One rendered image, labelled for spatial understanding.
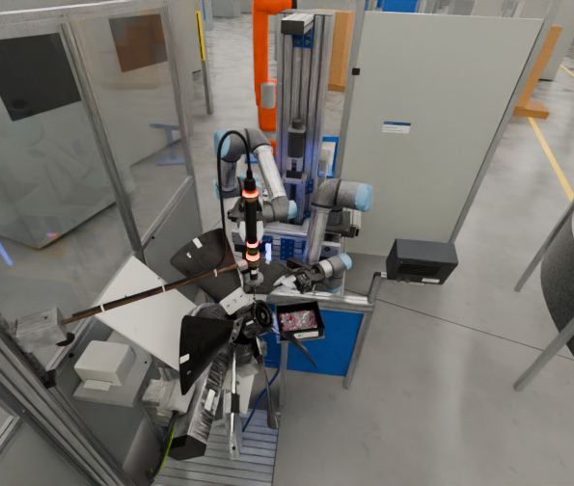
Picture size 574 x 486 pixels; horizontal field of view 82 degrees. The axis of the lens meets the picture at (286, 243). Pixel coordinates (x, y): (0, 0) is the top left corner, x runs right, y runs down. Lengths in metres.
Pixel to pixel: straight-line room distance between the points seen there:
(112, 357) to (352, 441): 1.48
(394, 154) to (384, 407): 1.87
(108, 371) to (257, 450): 1.04
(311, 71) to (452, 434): 2.25
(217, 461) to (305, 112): 1.94
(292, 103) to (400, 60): 1.06
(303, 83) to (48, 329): 1.48
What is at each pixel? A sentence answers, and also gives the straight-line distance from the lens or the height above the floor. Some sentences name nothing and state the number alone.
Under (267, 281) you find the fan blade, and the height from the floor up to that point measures 1.19.
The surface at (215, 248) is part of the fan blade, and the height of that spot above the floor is 1.40.
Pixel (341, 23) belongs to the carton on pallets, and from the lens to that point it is 8.94.
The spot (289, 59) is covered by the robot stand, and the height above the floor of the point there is 1.84.
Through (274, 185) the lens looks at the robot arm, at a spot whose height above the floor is 1.46.
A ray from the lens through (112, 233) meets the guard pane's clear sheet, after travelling 1.73.
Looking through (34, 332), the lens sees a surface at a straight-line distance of 1.10.
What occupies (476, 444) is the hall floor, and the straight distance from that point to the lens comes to 2.60.
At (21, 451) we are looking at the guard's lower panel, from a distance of 1.59.
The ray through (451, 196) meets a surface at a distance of 3.21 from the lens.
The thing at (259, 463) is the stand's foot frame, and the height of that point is 0.08.
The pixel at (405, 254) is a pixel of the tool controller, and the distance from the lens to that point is 1.53.
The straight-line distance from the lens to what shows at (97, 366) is 1.53.
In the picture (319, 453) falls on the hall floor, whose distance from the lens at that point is 2.29.
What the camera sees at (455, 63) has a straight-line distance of 2.80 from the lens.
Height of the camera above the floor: 2.15
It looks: 39 degrees down
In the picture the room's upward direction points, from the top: 2 degrees clockwise
